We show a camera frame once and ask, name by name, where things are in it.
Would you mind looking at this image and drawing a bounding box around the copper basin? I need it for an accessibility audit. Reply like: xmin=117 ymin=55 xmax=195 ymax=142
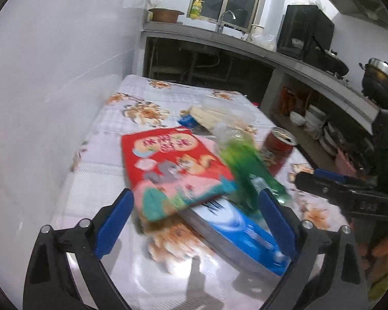
xmin=148 ymin=8 xmax=185 ymax=23

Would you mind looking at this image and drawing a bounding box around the orange box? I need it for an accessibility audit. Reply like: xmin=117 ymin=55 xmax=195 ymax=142
xmin=280 ymin=87 xmax=298 ymax=117

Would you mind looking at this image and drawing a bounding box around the yellow dish soap bottle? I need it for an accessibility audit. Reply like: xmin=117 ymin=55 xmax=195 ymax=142
xmin=189 ymin=0 xmax=205 ymax=19

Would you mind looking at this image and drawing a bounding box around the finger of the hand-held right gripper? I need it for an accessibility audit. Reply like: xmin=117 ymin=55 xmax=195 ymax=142
xmin=294 ymin=172 xmax=354 ymax=201
xmin=313 ymin=169 xmax=355 ymax=185

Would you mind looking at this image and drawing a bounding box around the concrete kitchen counter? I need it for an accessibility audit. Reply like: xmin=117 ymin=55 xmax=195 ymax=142
xmin=141 ymin=21 xmax=387 ymax=136

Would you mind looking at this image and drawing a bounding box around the green plastic bottle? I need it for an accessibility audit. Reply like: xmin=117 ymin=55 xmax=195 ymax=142
xmin=217 ymin=129 xmax=290 ymax=214

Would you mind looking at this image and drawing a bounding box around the black countertop cabinet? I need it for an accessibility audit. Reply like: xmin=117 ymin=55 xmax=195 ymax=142
xmin=276 ymin=5 xmax=335 ymax=60

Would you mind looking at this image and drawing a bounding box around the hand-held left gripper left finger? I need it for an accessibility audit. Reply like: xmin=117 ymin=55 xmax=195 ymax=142
xmin=23 ymin=188 xmax=135 ymax=310

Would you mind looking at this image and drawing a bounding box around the floral tablecloth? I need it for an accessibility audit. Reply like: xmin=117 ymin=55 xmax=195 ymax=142
xmin=50 ymin=75 xmax=353 ymax=310

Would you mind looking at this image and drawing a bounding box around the person's right forearm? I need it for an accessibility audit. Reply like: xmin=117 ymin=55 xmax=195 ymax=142
xmin=367 ymin=255 xmax=388 ymax=302

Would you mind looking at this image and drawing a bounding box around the steel faucet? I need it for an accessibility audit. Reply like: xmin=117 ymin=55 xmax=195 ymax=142
xmin=217 ymin=11 xmax=236 ymax=33

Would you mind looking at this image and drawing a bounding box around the black pot with steel lid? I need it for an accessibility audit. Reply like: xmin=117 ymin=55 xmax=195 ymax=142
xmin=359 ymin=58 xmax=388 ymax=110

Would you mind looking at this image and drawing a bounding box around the red milk can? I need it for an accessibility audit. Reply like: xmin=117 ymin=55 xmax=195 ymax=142
xmin=260 ymin=127 xmax=298 ymax=175

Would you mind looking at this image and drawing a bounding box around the black wok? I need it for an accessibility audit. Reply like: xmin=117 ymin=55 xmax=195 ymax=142
xmin=312 ymin=35 xmax=350 ymax=76

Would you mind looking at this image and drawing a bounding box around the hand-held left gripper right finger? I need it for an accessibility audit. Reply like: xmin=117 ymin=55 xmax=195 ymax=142
xmin=258 ymin=188 xmax=370 ymax=310

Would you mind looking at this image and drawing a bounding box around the red cartoon snack bag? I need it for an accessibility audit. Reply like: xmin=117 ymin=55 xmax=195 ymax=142
xmin=121 ymin=127 xmax=236 ymax=223

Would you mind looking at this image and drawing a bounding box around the stack of bowls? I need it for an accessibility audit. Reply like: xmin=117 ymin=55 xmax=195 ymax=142
xmin=304 ymin=104 xmax=327 ymax=131

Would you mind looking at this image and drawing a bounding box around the blue toothpaste box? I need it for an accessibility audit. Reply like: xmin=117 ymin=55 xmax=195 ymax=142
xmin=181 ymin=197 xmax=292 ymax=276

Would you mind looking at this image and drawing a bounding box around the white bag on counter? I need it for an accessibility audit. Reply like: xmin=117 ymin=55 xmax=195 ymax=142
xmin=247 ymin=24 xmax=275 ymax=50

